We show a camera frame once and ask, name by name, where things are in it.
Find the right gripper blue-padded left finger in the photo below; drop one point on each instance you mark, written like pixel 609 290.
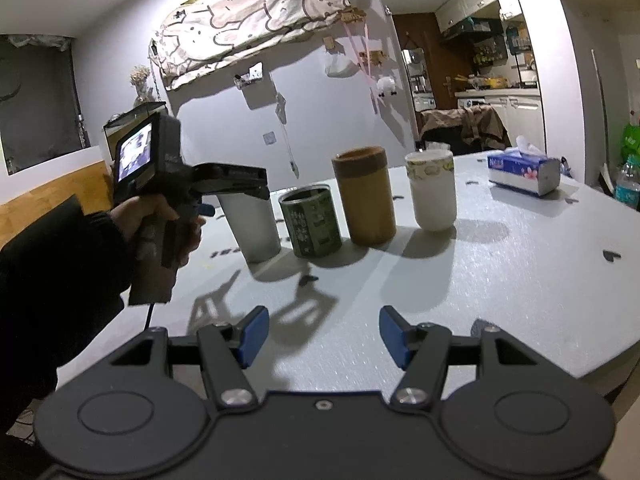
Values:
pixel 226 351

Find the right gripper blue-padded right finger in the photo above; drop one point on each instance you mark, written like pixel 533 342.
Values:
pixel 420 351

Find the grey metal tumbler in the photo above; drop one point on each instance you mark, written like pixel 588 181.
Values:
pixel 251 220

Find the black sleeved left forearm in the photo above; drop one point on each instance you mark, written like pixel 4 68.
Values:
pixel 61 281

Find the white floral ceramic cup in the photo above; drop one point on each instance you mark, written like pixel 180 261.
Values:
pixel 433 188

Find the brown bamboo cylinder cup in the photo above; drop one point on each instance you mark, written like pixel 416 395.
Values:
pixel 364 183

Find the person's left hand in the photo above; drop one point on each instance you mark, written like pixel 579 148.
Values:
pixel 129 216

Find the glass fish tank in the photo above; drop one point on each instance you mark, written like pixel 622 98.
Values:
pixel 117 127

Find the dried flower vase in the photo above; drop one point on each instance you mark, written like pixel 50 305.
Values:
pixel 139 80

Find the cartoon print hanging cloth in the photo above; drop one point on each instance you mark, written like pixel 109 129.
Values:
pixel 202 36

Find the green patterned tin can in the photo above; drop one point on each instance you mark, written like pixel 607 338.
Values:
pixel 311 221

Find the blue tissue box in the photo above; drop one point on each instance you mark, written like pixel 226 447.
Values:
pixel 525 168

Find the chair with brown jacket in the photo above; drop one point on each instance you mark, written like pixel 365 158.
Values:
pixel 465 130

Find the white plush sheep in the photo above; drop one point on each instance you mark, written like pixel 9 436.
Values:
pixel 386 86

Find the green-capped water bottle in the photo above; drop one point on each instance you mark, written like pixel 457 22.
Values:
pixel 627 188

